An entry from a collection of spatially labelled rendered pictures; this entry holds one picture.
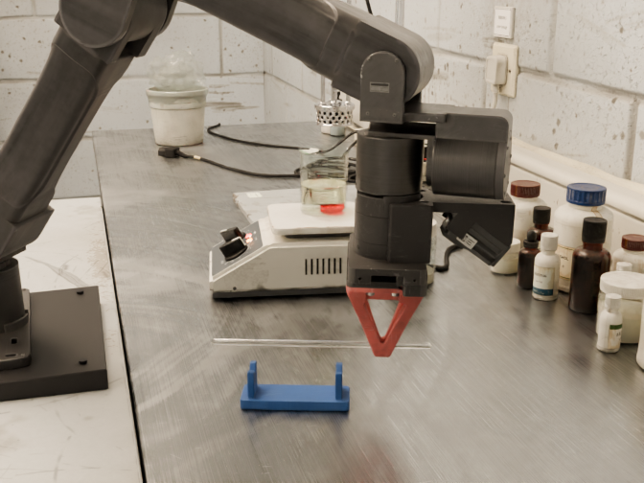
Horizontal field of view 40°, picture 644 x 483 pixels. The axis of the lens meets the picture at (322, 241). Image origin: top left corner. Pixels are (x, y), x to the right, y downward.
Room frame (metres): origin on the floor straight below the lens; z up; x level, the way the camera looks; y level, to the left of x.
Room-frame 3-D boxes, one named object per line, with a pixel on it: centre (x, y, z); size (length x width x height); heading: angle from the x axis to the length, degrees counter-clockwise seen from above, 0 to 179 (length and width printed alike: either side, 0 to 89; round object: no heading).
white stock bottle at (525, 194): (1.17, -0.28, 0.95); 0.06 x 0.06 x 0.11
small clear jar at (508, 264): (1.12, -0.24, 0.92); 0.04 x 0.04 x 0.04
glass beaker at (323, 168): (1.10, 0.00, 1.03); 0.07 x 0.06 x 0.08; 102
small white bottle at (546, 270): (1.02, -0.27, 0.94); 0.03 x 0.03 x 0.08
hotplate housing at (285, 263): (1.08, 0.03, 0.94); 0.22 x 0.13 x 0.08; 97
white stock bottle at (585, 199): (1.06, -0.33, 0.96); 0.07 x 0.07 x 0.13
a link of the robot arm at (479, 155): (0.73, -0.10, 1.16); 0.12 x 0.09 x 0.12; 73
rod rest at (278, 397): (0.74, 0.02, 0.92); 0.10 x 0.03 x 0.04; 88
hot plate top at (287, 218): (1.08, 0.01, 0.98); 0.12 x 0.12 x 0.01; 7
